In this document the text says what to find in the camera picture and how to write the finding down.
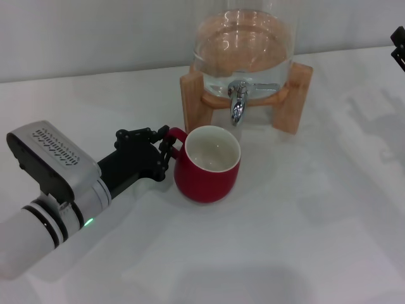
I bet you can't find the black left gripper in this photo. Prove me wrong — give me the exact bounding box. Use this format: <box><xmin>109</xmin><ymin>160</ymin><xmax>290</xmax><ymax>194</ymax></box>
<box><xmin>97</xmin><ymin>125</ymin><xmax>178</xmax><ymax>200</ymax></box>

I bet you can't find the red ceramic cup white inside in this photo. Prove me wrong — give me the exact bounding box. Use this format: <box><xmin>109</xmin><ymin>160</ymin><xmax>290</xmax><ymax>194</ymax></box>
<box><xmin>164</xmin><ymin>125</ymin><xmax>242</xmax><ymax>205</ymax></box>

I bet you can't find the chrome faucet with lever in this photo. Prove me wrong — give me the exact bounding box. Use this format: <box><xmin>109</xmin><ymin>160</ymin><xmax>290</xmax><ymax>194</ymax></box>
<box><xmin>227</xmin><ymin>80</ymin><xmax>281</xmax><ymax>127</ymax></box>

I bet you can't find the light wooden dispenser stand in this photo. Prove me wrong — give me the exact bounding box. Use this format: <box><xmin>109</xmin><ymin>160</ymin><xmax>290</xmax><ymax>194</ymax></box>
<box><xmin>179</xmin><ymin>61</ymin><xmax>314</xmax><ymax>136</ymax></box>

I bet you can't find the clear glass water dispenser jar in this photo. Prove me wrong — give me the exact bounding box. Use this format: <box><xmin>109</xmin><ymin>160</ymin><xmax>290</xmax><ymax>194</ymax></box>
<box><xmin>192</xmin><ymin>0</ymin><xmax>297</xmax><ymax>101</ymax></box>

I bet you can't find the silver black wrist camera box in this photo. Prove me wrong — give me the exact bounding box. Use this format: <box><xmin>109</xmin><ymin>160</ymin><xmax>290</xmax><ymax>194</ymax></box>
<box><xmin>6</xmin><ymin>120</ymin><xmax>103</xmax><ymax>203</ymax></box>

